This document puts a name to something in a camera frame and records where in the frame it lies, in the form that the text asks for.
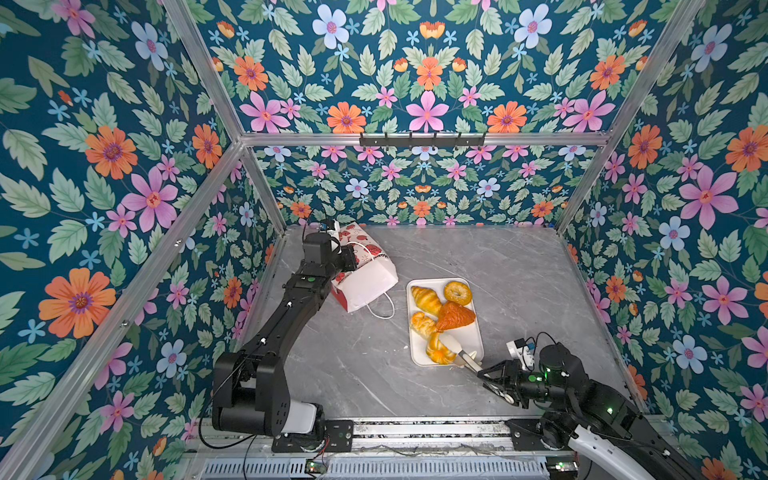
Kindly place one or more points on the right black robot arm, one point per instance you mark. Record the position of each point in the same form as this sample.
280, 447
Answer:
586, 416

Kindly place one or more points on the yellow fake croissant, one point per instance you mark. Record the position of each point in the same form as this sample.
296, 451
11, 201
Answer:
426, 300

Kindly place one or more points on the yellow fluted fake cake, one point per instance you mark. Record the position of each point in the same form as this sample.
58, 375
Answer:
437, 352

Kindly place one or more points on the orange brown fake bread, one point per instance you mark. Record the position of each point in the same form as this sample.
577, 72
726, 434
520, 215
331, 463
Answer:
454, 316

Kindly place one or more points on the metal tongs with cream tips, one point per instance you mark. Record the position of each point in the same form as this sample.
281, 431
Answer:
463, 358

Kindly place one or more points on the yellow fake ring bread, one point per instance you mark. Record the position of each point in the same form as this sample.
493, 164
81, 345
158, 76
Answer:
422, 325

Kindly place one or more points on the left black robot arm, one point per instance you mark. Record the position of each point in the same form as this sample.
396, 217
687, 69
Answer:
250, 388

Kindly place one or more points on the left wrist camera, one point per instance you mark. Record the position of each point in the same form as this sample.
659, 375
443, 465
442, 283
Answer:
331, 227

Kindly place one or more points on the yellow fake bagel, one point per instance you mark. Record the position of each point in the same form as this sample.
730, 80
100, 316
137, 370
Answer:
458, 292

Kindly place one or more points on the red white paper bag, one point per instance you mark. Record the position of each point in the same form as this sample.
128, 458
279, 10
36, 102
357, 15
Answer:
374, 274

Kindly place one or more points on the white rectangular tray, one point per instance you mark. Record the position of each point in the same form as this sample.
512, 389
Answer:
469, 336

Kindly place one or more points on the black hook rack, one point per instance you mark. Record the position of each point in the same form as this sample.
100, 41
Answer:
408, 140

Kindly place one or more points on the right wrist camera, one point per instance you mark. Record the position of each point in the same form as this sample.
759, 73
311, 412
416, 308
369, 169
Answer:
524, 351

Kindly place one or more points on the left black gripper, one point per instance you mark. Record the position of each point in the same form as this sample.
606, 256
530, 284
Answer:
344, 252

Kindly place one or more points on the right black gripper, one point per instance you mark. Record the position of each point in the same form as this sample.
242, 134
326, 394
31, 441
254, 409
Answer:
507, 382

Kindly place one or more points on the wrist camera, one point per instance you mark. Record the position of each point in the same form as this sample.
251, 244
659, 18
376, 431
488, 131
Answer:
524, 351
331, 227

